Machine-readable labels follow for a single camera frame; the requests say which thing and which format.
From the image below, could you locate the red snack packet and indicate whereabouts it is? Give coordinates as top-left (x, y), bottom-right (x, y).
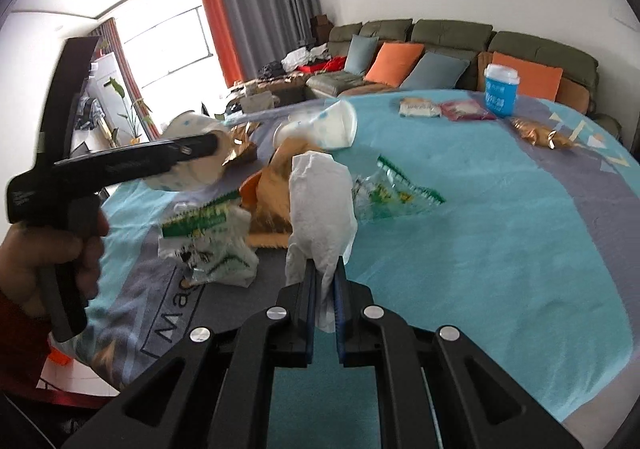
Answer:
top-left (440, 99), bottom-right (498, 122)

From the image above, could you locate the golden brown snack packet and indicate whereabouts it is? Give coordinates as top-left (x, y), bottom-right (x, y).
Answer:
top-left (510, 116), bottom-right (576, 150)

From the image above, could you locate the cluttered coffee table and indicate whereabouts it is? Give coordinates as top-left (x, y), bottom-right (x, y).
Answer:
top-left (225, 79), bottom-right (281, 114)

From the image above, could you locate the orange curtain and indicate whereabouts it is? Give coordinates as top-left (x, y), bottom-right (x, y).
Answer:
top-left (197, 0), bottom-right (241, 90)

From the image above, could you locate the white orange snack packet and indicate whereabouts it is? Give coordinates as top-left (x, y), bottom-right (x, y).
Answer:
top-left (399, 96), bottom-right (442, 119)

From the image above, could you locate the white clothes pile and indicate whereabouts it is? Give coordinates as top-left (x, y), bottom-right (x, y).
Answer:
top-left (281, 46), bottom-right (331, 72)

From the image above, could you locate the brown sofa seat pad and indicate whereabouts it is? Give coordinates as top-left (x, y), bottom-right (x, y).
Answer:
top-left (337, 80), bottom-right (401, 97)

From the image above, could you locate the grey-blue cushion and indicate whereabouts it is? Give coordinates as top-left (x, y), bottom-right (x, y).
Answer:
top-left (400, 52), bottom-right (471, 91)
top-left (344, 34), bottom-right (380, 76)

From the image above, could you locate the white tissue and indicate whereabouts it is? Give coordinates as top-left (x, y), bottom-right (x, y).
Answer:
top-left (285, 152), bottom-right (358, 335)

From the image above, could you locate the gold foil wrapper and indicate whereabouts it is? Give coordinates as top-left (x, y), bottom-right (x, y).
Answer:
top-left (220, 122), bottom-right (261, 167)

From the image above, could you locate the white standing air conditioner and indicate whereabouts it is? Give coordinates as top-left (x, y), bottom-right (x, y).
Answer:
top-left (87, 52), bottom-right (132, 150)

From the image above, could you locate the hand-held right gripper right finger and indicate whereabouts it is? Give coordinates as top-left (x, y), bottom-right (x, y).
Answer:
top-left (334, 259), bottom-right (583, 449)

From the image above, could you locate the brown cardboard box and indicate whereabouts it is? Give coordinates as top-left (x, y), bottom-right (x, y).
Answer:
top-left (310, 15), bottom-right (335, 42)

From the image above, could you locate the red cloth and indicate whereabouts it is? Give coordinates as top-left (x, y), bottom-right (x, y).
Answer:
top-left (299, 56), bottom-right (348, 76)

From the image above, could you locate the green white plastic wrapper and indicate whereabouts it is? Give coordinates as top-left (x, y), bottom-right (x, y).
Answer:
top-left (350, 155), bottom-right (447, 222)
top-left (157, 190), bottom-right (260, 289)

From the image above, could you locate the person's left forearm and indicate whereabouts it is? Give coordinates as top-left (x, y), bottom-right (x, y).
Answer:
top-left (0, 288), bottom-right (57, 397)

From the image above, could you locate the white blue printed paper cup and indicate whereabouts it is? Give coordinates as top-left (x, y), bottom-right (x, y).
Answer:
top-left (142, 110), bottom-right (233, 192)

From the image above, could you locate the white disposable cup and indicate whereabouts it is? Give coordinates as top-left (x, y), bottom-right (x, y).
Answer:
top-left (274, 100), bottom-right (358, 151)

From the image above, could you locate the grey curtain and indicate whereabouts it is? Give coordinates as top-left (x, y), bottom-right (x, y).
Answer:
top-left (217, 0), bottom-right (323, 82)

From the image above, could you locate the green sofa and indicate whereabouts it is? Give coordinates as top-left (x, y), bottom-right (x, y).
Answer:
top-left (227, 18), bottom-right (623, 140)

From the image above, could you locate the potted green plant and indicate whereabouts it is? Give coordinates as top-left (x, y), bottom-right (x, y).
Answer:
top-left (102, 76), bottom-right (161, 142)

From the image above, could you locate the teal grey printed tablecloth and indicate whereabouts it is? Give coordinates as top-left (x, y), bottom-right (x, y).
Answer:
top-left (85, 89), bottom-right (633, 449)

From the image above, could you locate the person's left hand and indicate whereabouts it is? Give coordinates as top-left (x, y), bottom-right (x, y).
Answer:
top-left (0, 210), bottom-right (110, 321)

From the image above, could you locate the orange snack bag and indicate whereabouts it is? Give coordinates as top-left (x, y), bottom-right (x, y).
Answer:
top-left (239, 136), bottom-right (313, 250)

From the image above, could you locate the orange cushion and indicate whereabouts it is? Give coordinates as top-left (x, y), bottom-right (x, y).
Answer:
top-left (364, 42), bottom-right (425, 87)
top-left (492, 50), bottom-right (565, 102)

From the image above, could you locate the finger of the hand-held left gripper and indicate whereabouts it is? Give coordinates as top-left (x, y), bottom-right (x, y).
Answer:
top-left (150, 133), bottom-right (222, 176)

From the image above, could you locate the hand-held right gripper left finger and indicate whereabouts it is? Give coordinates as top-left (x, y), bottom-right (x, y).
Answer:
top-left (60, 256), bottom-right (318, 449)

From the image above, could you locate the striped red curtain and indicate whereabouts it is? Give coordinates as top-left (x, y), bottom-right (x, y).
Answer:
top-left (90, 18), bottom-right (146, 140)

